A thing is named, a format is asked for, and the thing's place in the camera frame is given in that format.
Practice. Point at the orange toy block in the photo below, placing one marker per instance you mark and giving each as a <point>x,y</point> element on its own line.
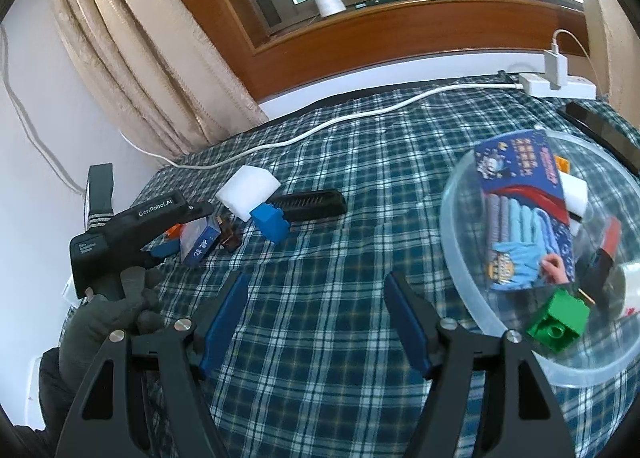
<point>175,230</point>

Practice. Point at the white charger plug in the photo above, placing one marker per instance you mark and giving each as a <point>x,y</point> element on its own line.
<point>555,69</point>

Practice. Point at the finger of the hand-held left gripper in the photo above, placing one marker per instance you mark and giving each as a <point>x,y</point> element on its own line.
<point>165,249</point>

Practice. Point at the blue plaid blanket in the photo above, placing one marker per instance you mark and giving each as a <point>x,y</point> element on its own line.
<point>340,258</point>

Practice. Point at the black phone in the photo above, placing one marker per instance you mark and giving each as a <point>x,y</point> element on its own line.
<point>600,128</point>

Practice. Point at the wooden window frame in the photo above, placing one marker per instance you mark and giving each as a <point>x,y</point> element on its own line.
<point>350,38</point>

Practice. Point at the small red black box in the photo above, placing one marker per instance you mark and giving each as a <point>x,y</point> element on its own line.
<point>602,253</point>

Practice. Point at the green toy brick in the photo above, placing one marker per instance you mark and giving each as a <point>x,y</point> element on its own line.
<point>557,320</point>

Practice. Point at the person's left hand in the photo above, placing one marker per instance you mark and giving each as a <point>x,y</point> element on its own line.
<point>100,323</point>

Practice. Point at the blue playing card box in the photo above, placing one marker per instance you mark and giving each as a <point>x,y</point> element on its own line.
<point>200,243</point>

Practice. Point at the large white sponge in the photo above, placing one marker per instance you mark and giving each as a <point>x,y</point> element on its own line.
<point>247,190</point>

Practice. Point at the small white cup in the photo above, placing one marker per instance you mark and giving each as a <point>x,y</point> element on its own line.
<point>630,293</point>

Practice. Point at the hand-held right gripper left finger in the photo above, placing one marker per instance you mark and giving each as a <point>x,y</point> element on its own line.
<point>225,318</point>

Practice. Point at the person's left forearm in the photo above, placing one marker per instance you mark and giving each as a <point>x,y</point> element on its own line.
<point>47,398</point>

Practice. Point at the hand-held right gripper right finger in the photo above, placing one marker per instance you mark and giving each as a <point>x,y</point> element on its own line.
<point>407,318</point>

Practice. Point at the white power strip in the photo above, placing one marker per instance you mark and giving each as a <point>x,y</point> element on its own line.
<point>575,85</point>

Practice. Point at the black comb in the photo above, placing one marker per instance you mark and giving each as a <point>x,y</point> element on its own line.
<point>315,203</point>

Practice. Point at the clear plastic bowl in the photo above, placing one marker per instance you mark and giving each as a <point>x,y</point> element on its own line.
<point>460,248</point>

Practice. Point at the blue toy brick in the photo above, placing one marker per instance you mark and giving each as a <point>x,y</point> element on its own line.
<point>272,223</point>

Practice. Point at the beige curtain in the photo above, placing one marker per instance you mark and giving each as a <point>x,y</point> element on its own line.
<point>617,28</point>
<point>150,48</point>

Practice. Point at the dark perfume bottle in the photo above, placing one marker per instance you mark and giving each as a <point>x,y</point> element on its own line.
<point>231,235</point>

